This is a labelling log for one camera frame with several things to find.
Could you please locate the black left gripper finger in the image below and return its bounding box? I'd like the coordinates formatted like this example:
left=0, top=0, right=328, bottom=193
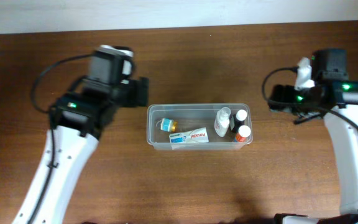
left=99, top=45, right=135, bottom=84
left=136, top=77, right=149, bottom=106

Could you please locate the gold-lid balm jar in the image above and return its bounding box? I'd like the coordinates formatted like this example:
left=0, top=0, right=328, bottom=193
left=160, top=118, right=178, bottom=133

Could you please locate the dark bottle white cap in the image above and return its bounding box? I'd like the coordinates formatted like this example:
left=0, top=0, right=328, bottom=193
left=229, top=110, right=248, bottom=133

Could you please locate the orange bottle white cap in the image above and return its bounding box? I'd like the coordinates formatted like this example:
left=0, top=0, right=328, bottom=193
left=233, top=125, right=252, bottom=142

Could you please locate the white calamine lotion bottle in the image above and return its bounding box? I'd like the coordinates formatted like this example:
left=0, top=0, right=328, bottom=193
left=214, top=107, right=231, bottom=137

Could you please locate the white Panadol box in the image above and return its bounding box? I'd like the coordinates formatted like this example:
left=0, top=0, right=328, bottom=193
left=169, top=128, right=209, bottom=144

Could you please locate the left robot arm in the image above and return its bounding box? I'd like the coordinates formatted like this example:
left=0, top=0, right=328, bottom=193
left=13, top=45, right=149, bottom=223

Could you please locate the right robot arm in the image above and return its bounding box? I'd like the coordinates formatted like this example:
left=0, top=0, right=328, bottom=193
left=264, top=81, right=358, bottom=223

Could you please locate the clear plastic container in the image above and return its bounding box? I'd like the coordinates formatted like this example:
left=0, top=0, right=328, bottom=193
left=147, top=103, right=253, bottom=151

